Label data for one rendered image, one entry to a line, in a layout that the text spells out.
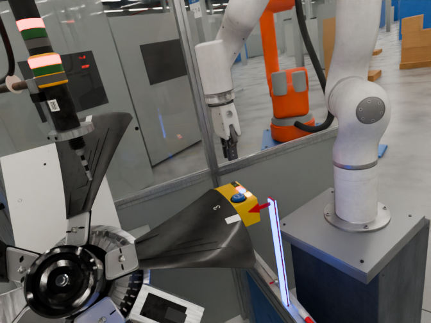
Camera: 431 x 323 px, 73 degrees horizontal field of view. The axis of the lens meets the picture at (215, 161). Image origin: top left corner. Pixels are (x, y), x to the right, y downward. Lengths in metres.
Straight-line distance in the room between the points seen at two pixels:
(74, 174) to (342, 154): 0.69
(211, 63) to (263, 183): 0.89
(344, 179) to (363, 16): 0.42
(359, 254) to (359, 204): 0.15
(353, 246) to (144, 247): 0.56
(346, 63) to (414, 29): 8.60
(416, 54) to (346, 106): 8.75
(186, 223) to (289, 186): 1.06
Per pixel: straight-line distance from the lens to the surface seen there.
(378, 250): 0.91
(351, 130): 0.80
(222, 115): 0.81
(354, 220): 0.98
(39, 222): 0.94
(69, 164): 0.74
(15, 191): 0.99
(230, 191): 1.01
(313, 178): 1.73
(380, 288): 0.95
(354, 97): 0.78
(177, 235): 0.64
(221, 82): 0.80
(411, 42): 9.50
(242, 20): 0.79
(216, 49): 0.80
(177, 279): 1.63
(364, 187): 0.93
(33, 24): 0.53
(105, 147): 0.66
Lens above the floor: 1.54
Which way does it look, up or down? 21 degrees down
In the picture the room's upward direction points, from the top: 12 degrees counter-clockwise
